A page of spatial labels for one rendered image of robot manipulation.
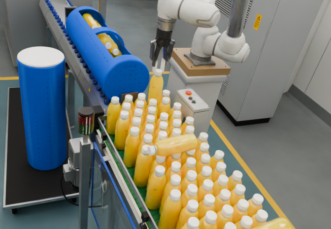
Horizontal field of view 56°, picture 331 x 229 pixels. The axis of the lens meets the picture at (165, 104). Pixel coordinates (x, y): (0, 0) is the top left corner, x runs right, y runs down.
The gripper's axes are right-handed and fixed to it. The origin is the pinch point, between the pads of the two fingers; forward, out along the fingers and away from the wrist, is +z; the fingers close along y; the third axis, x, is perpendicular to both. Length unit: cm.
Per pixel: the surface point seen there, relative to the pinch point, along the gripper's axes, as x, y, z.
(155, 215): 58, 24, 37
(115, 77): -16.4, 16.7, 13.9
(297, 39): -66, -189, 24
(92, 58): -38.6, 22.5, 13.3
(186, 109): 12.1, -15.0, 21.7
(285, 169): 0, -161, 128
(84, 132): 30, 46, 10
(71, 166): 4, 46, 53
